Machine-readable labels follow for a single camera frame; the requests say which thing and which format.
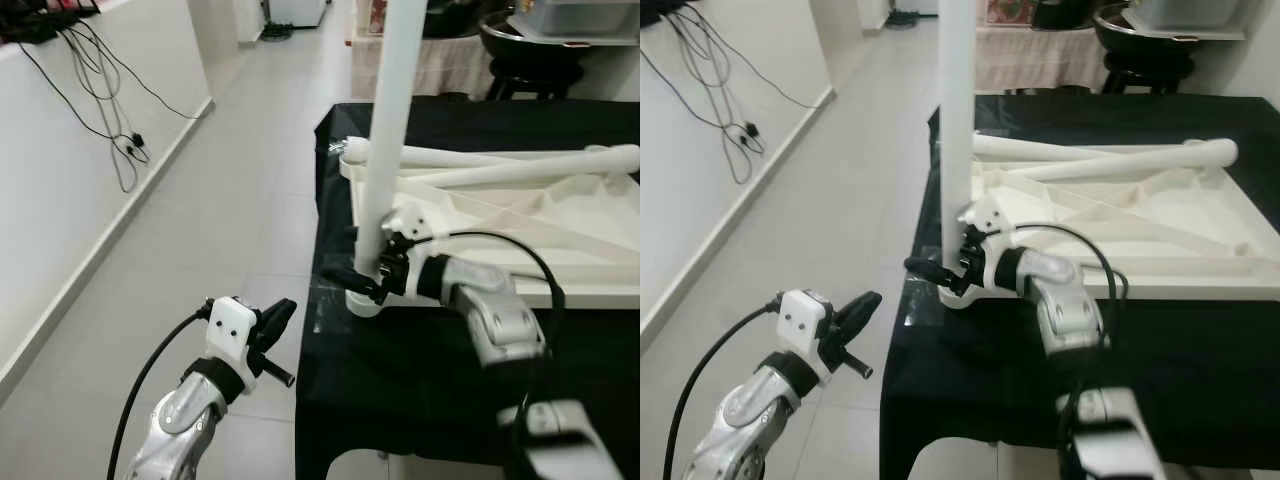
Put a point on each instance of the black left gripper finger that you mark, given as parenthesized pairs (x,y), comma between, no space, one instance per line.
(850,312)
(270,318)
(280,328)
(860,322)

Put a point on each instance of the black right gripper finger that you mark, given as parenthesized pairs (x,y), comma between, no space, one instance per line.
(352,280)
(932,270)

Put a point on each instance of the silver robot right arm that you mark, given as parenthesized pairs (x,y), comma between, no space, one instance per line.
(500,310)
(1065,310)

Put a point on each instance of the black tablecloth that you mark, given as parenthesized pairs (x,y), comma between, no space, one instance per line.
(1000,400)
(400,400)

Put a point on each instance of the clear plastic bag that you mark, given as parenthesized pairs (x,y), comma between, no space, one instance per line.
(338,148)

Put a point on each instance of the white plastic table top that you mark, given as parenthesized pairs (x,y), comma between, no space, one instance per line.
(560,230)
(1150,230)

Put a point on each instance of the black power adapter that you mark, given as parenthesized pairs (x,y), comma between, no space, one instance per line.
(135,140)
(748,130)

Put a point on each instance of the beige patterned bench cloth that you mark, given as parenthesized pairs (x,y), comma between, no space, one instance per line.
(450,65)
(1040,55)

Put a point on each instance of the white refrigerator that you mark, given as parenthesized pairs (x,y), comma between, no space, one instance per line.
(295,10)

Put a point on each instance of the clear plastic storage box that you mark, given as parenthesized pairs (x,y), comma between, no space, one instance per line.
(580,15)
(1190,10)

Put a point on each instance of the black electronics pile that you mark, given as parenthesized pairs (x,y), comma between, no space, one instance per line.
(45,20)

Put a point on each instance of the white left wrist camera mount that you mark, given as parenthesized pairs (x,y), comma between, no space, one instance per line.
(800,320)
(230,325)

